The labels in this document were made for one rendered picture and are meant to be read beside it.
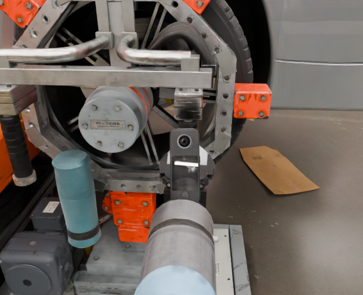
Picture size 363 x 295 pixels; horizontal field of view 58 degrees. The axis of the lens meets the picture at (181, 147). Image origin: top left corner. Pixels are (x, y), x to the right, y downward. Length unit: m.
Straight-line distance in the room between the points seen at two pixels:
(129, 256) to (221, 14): 0.87
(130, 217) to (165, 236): 0.59
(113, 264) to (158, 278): 0.89
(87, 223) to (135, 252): 0.41
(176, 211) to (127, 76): 0.27
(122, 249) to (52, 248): 0.30
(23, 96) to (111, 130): 0.18
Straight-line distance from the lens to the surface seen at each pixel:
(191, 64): 0.58
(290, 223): 1.81
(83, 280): 1.33
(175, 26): 0.67
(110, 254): 1.28
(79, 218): 0.88
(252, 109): 0.82
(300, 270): 1.59
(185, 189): 0.50
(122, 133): 0.69
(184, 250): 0.39
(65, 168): 0.80
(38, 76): 0.66
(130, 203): 0.96
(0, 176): 1.17
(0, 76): 0.69
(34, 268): 1.09
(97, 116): 0.69
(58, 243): 1.11
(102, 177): 0.96
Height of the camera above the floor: 1.13
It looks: 28 degrees down
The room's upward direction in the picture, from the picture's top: straight up
